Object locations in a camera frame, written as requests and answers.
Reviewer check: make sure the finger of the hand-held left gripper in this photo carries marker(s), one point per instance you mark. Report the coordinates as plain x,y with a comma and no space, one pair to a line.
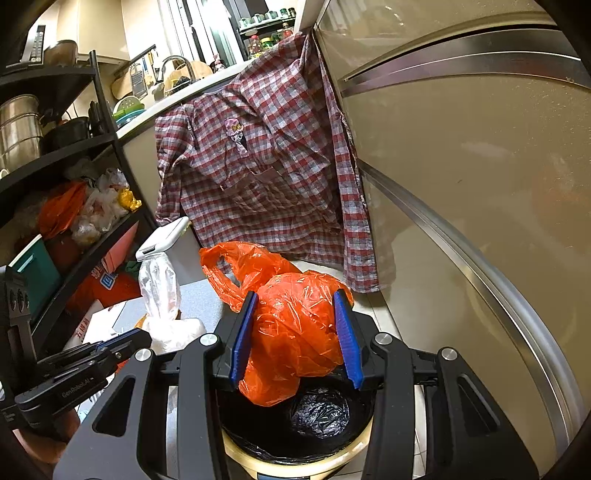
124,339
69,392

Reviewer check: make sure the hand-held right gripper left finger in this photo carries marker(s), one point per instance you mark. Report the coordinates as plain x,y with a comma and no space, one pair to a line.
242,337

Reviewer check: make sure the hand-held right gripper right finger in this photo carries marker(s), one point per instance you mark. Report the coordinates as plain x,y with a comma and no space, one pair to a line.
348,341

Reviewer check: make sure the orange plastic bag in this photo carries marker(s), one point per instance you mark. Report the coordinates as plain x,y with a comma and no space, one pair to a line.
295,323

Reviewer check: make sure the clear plastic bag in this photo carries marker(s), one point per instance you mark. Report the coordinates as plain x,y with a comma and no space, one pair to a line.
159,286

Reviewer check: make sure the beige round trash bin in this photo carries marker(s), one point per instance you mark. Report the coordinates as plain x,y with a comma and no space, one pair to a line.
295,467

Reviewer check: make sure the white printed cardboard box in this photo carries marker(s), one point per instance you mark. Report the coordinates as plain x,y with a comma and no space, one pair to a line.
104,323

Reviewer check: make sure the teal storage box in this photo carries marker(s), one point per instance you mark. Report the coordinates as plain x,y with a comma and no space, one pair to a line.
37,277

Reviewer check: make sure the orange sack blue label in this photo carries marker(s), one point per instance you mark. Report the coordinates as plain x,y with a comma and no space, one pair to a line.
101,288

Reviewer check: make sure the black bin liner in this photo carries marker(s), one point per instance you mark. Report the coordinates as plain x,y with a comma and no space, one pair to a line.
323,410

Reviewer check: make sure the pink cardboard box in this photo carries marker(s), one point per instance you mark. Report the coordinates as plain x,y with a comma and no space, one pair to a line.
117,256

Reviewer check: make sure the white lidded bin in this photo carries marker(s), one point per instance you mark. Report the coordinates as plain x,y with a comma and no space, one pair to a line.
161,240

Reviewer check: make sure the orange shopping bag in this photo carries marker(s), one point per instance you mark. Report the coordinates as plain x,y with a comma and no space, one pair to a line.
60,207

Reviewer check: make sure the white plastic food bags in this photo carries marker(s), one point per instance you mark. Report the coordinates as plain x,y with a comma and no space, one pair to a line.
99,203

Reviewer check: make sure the yellow foil packet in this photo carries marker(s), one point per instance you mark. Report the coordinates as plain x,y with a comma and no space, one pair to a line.
129,199

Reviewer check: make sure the red plaid shirt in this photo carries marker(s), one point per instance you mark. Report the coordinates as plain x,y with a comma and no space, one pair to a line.
277,161

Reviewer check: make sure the metal pot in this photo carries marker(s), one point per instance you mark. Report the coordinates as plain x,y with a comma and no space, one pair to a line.
18,134

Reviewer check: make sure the black pot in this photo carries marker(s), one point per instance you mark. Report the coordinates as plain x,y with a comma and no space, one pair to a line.
69,134

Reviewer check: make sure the green colander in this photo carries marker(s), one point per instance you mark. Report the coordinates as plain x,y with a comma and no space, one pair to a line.
129,110

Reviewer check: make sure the black shelf rack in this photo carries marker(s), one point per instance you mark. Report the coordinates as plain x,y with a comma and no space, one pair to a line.
46,77

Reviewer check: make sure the white kitchen counter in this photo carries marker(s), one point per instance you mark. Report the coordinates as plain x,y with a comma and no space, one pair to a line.
184,99

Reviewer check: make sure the metal grater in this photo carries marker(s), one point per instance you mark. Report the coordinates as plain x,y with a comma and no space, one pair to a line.
138,83

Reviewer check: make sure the brown bowl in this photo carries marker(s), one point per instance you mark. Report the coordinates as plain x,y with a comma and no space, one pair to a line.
60,53

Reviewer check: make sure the wooden cutting board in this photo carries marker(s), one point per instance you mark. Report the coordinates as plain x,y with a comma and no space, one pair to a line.
199,69

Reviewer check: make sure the chrome faucet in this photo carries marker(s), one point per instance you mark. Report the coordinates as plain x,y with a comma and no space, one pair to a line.
173,58

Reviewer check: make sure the shelf of cups and bottles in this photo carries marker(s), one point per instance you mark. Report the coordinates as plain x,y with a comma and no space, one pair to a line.
268,37

